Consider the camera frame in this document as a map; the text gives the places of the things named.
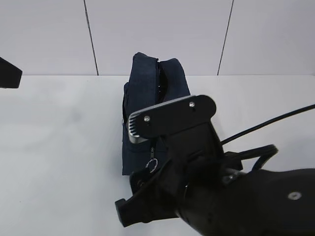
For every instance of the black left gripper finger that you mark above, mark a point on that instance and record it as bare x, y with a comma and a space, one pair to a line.
10, 75

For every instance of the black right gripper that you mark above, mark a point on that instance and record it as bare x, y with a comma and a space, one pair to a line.
191, 183

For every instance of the navy blue fabric bag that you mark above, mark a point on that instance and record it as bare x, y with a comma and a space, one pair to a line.
151, 82

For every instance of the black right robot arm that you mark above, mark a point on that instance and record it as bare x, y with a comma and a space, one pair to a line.
270, 203

